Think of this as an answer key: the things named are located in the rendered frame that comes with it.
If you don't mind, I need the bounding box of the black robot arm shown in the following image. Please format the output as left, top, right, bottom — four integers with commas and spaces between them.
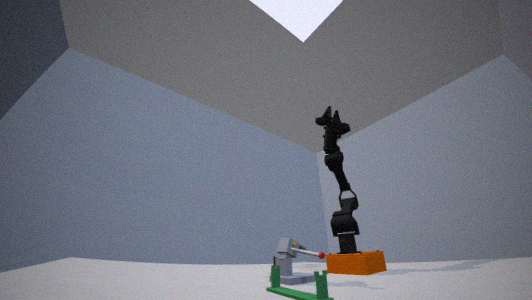
323, 123, 361, 254

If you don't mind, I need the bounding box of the grey tapered pin with red cap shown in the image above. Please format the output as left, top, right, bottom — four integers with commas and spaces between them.
291, 248, 325, 259

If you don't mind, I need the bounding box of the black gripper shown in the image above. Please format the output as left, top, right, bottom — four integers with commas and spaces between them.
315, 106, 342, 140

